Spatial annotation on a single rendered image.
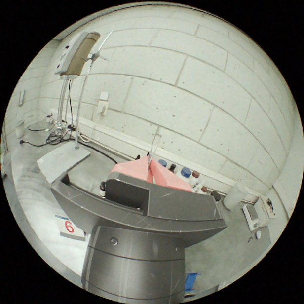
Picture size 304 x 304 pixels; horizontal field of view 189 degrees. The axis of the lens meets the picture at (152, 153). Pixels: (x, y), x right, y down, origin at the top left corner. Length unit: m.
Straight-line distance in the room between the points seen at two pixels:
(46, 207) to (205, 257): 0.58
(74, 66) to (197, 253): 0.79
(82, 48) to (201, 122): 0.64
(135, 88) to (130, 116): 0.16
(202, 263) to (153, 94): 0.77
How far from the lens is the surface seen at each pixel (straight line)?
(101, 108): 0.65
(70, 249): 0.36
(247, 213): 0.88
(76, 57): 0.46
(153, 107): 0.54
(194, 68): 0.59
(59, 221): 0.35
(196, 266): 0.43
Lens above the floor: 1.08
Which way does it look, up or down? 27 degrees down
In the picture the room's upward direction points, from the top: 21 degrees clockwise
